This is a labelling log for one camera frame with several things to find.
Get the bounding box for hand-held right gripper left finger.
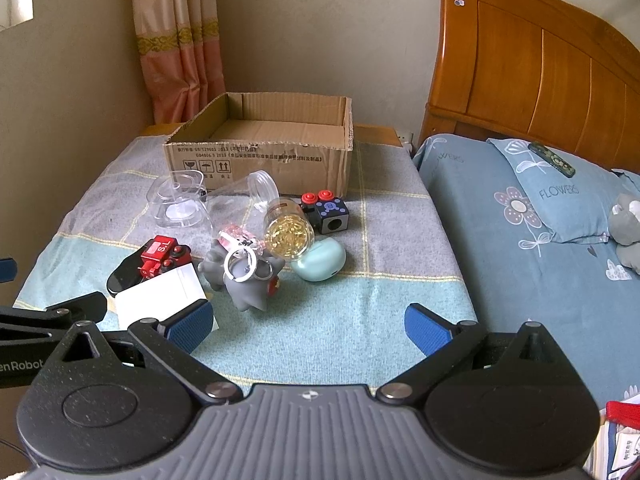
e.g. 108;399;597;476
60;300;246;408

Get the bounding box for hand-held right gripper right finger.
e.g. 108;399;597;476
376;304;563;403

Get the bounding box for white box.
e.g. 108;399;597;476
115;266;221;333

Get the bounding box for grey figurine keychain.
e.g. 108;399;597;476
198;237;282;313

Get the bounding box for red toy train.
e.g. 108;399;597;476
139;235;193;279

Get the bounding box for black oval case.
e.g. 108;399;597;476
106;247;151;296

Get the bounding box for pink clear keychain charm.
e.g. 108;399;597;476
217;225;263;253

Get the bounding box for clear plastic container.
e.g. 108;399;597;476
146;170;213;228

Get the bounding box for mint green earbuds case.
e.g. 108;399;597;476
291;237;347;282

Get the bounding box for clear plastic jar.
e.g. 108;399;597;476
205;170;280;248

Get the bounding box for small clear bottle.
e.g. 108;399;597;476
263;199;317;261

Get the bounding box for black cube toy red buttons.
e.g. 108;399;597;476
300;189;348;236

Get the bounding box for brown cardboard box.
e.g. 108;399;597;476
162;91;355;196

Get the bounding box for grey and blue checked blanket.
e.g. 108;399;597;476
12;135;478;391

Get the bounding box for blue floral bedsheet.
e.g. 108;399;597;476
412;134;640;411

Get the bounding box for blue floral pillow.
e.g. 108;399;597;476
487;137;640;245

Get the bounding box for red and white printed bag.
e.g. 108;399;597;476
582;400;640;480

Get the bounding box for grey plush toy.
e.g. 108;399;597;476
607;192;640;276

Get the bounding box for wooden bed headboard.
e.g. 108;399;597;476
419;0;640;173

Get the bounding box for pink patterned curtain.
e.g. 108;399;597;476
131;0;226;125

